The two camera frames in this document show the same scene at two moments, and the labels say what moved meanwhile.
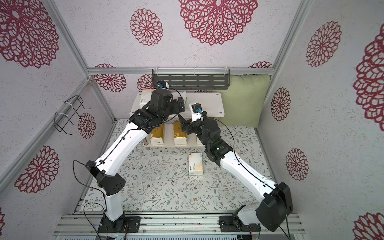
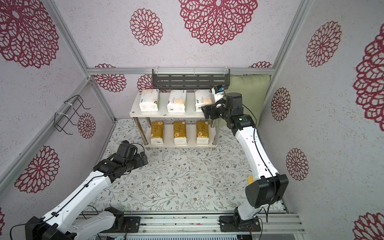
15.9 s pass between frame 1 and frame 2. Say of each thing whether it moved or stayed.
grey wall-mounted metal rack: stayed
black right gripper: moved
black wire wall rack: stayed
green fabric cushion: stayed
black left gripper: moved
